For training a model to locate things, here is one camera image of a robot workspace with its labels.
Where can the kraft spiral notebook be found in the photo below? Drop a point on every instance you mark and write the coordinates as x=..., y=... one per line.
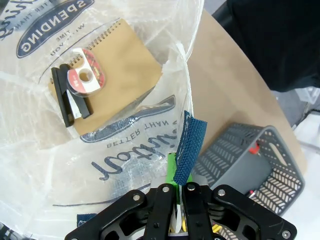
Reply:
x=120, y=82

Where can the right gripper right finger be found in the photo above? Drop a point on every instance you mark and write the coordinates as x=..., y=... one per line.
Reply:
x=200, y=212

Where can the small red white item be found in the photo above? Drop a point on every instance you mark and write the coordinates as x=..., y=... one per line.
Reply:
x=250, y=193

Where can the red plaid tape dispenser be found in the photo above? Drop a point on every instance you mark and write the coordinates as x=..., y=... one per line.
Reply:
x=95, y=82

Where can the person in black t-shirt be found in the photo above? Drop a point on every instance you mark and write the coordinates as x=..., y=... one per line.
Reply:
x=275, y=37

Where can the black stapler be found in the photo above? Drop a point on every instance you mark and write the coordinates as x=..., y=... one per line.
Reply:
x=62, y=100

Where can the gray plastic basket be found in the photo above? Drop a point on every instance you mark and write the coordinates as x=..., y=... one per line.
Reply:
x=282, y=185

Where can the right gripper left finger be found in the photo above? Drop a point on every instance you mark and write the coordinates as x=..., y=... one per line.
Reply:
x=157, y=212

